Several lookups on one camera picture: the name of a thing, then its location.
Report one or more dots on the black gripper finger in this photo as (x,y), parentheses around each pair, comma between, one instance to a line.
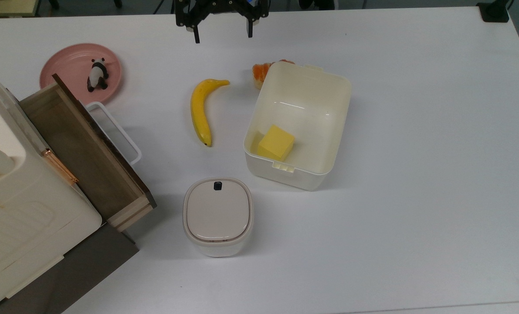
(250,29)
(196,35)

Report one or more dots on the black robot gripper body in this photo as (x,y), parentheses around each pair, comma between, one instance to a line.
(224,6)

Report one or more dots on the cream plastic box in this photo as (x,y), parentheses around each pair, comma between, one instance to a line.
(311,131)

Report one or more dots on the orange topped toy sushi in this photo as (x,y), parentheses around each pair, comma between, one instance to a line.
(261,74)

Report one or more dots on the yellow toy banana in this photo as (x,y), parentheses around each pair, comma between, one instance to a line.
(198,113)

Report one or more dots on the small panda figurine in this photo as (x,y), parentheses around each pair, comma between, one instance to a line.
(98,74)

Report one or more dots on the yellow cube block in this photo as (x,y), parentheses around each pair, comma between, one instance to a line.
(276,143)

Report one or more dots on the pink round plate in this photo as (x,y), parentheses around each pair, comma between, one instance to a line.
(67,65)

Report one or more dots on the brown wooden drawer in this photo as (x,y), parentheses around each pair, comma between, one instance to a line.
(80,148)

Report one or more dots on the white lidded mini bin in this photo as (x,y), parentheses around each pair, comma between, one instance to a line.
(218,213)

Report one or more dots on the light wooden side table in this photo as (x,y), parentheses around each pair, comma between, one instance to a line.
(6,6)

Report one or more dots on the cream plastic cabinet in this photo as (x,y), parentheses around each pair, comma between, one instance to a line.
(19,209)

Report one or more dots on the dark brown base board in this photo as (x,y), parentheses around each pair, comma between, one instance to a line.
(85,270)

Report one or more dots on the black table clamp mount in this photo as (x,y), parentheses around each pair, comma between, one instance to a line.
(494,11)

